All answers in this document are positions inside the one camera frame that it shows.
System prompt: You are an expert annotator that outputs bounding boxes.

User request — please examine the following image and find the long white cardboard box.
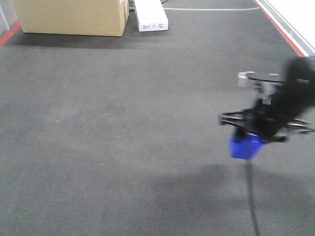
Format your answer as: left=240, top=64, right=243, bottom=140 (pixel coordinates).
left=133, top=0, right=168, bottom=32

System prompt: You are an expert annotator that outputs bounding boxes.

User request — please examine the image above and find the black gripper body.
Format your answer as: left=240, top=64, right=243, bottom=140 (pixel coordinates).
left=246, top=56, right=315, bottom=141

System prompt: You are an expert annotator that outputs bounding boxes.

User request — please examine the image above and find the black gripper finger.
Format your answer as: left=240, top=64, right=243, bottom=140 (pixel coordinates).
left=218, top=110, right=251, bottom=128
left=287, top=118, right=315, bottom=134

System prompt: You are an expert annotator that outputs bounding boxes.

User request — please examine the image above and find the blue plastic bottle-shaped part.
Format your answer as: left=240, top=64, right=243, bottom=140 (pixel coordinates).
left=229, top=133, right=264, bottom=160

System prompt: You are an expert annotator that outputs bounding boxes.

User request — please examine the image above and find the conveyor side rail right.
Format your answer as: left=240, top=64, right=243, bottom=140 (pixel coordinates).
left=255, top=0, right=315, bottom=56

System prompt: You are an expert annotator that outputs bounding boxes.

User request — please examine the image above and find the large brown cardboard box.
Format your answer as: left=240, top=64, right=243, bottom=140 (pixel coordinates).
left=13, top=0, right=129, bottom=37

